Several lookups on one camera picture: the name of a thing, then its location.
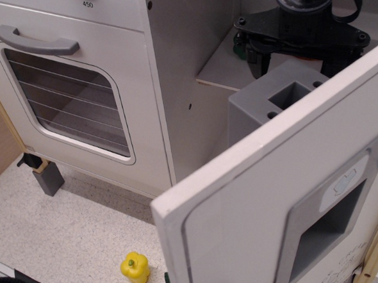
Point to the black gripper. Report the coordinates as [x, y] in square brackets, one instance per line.
[310, 35]

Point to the white toy fridge door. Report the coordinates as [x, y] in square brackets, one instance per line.
[296, 201]

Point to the green object in fridge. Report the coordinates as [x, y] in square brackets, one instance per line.
[239, 47]

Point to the white toy oven door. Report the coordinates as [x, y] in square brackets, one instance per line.
[94, 110]

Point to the green toy behind door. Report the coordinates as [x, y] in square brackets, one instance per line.
[166, 277]

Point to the yellow toy bell pepper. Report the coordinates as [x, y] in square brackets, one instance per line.
[135, 267]

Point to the grey kitchen leg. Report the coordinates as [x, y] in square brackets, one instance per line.
[50, 179]

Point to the black clamp on frame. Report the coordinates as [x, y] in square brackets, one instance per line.
[30, 160]

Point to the grey oven door handle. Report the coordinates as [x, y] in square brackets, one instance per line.
[60, 47]

